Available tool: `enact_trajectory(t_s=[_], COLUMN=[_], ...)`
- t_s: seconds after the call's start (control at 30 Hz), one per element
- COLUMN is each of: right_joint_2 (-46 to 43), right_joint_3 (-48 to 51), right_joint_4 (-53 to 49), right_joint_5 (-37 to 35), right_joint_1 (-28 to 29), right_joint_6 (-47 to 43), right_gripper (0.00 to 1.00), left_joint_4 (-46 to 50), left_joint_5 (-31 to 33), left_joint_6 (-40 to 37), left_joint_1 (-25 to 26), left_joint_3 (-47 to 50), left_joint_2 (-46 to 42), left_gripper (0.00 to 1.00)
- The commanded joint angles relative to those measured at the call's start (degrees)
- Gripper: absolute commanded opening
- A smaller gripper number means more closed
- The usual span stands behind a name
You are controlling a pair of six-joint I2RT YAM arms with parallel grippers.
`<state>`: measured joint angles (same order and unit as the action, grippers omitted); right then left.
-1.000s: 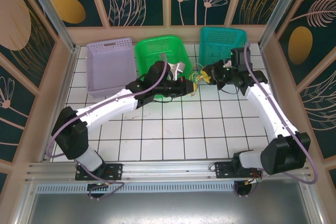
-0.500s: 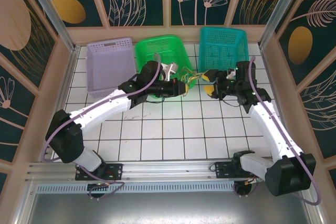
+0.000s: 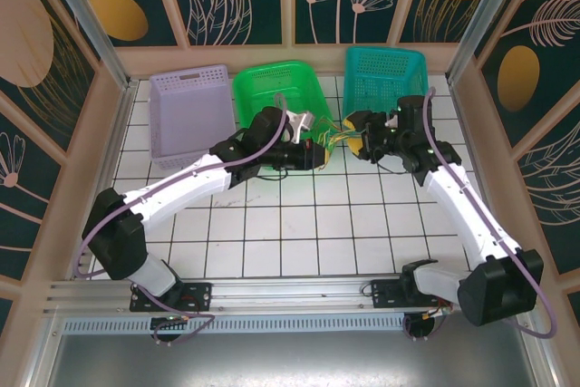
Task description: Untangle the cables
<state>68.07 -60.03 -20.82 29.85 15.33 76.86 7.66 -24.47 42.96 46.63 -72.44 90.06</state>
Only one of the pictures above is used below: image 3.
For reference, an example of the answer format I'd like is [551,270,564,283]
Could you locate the green plastic basket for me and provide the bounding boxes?
[232,59,339,175]

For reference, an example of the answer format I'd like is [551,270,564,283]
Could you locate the teal plastic basket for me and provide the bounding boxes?
[343,45,430,134]

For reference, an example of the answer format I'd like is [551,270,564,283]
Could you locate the lilac plastic basket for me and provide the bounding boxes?
[148,63,239,171]

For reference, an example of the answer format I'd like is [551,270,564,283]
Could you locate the brushed metal sheet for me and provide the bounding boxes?
[26,309,561,387]

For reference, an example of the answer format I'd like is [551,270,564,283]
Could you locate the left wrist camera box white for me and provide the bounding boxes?
[284,109,317,144]

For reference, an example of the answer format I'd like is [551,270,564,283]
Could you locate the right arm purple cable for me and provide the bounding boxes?
[401,86,559,342]

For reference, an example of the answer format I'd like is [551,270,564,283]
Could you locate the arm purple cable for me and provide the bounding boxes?
[74,92,217,346]
[401,86,559,342]

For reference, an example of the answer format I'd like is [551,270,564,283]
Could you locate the aluminium side rail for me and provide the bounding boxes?
[447,80,516,273]
[70,80,140,280]

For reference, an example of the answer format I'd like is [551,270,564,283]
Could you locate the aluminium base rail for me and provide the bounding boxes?
[43,272,540,315]

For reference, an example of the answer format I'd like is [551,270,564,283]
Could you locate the aluminium frame post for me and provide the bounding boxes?
[446,0,532,84]
[35,0,140,92]

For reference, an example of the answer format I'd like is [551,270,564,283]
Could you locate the perforated grey cable duct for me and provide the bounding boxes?
[61,316,407,334]

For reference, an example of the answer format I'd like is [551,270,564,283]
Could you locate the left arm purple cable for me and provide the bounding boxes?
[74,92,217,346]

